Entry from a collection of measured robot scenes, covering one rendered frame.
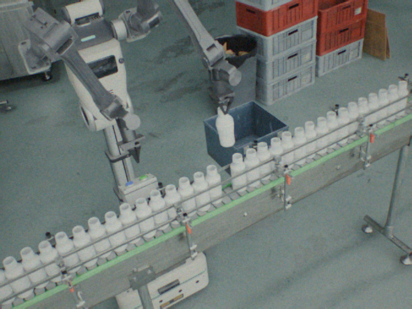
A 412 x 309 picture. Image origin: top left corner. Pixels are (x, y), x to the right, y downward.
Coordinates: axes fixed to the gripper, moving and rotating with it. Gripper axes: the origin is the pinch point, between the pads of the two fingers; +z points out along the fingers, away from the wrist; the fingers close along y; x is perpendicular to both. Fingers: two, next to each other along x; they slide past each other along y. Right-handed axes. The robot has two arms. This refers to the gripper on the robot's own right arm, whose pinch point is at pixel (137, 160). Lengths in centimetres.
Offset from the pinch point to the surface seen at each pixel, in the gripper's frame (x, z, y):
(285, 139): -18, 10, 56
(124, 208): -15.2, 9.9, -13.7
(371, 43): 191, 42, 309
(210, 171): -18.6, 9.0, 20.8
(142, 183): -3.7, 7.9, -1.9
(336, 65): 195, 50, 263
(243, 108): 46, 11, 74
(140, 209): -18.5, 11.2, -9.2
